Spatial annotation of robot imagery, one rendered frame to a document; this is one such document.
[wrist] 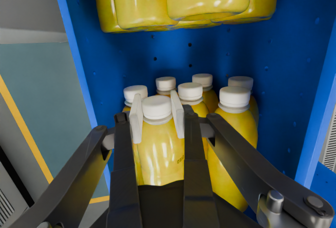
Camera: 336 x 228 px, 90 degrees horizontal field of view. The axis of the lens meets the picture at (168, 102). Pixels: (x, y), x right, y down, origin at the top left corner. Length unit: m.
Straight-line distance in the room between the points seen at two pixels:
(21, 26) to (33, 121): 1.20
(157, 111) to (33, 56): 1.42
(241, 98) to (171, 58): 0.19
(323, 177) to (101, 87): 0.99
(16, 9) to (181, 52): 0.47
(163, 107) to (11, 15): 0.52
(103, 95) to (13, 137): 1.68
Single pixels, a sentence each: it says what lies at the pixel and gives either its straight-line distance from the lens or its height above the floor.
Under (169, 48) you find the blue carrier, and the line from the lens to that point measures 0.36.
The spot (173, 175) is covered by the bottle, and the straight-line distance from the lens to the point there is 0.25.
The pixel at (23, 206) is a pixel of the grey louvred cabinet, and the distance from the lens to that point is 2.18.
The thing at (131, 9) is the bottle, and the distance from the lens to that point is 0.18.
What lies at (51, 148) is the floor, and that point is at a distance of 1.83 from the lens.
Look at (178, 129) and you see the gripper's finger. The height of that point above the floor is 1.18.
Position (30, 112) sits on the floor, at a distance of 1.73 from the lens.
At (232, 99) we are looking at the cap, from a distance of 0.23.
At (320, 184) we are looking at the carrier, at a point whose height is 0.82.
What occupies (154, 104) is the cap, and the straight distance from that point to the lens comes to 0.21.
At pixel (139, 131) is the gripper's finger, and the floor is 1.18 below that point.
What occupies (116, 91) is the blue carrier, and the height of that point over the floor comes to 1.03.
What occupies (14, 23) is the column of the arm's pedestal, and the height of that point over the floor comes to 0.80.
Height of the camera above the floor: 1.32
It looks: 69 degrees down
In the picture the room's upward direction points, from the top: 166 degrees clockwise
